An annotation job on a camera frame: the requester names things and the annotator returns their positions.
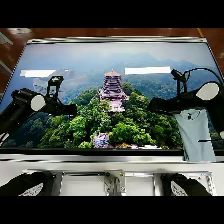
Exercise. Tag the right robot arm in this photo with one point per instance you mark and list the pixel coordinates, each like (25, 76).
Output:
(216, 108)

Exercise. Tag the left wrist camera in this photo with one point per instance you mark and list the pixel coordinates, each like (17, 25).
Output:
(55, 81)

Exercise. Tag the light blue T-shirt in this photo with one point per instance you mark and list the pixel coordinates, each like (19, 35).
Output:
(195, 133)

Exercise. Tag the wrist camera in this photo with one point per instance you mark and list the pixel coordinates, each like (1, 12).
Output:
(55, 81)
(178, 76)

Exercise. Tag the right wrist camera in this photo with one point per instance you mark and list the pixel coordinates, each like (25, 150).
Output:
(178, 76)

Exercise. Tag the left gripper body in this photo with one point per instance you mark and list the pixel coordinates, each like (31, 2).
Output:
(61, 108)

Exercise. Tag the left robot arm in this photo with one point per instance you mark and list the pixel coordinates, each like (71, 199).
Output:
(16, 111)

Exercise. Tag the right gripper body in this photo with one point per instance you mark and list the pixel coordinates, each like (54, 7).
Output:
(165, 105)

